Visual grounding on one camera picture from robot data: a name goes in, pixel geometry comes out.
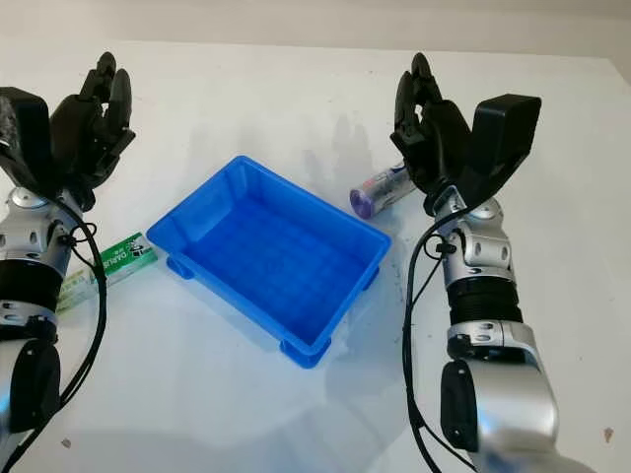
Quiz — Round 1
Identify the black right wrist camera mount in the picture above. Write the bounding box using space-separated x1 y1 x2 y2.
460 94 543 209

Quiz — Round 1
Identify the green toothpaste box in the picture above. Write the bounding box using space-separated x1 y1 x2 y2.
54 235 159 317

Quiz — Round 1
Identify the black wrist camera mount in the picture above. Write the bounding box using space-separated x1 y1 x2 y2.
460 94 543 209
0 87 56 199

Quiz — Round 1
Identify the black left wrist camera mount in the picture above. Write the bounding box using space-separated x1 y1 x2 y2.
0 87 56 199

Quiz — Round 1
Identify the silver cylindrical bottle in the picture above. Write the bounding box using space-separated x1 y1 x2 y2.
348 164 418 219

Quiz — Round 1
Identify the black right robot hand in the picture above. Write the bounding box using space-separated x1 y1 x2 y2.
389 52 470 197

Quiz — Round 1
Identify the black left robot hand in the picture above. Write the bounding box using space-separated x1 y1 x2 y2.
47 51 137 214

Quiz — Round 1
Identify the blue plastic tray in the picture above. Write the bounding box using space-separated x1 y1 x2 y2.
146 155 393 371

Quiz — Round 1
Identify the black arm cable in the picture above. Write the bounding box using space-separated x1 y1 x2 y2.
400 196 482 473
27 195 110 447

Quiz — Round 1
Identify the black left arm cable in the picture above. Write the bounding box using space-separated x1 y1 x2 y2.
27 195 110 447

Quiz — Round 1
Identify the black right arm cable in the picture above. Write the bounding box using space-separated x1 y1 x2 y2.
400 196 482 473

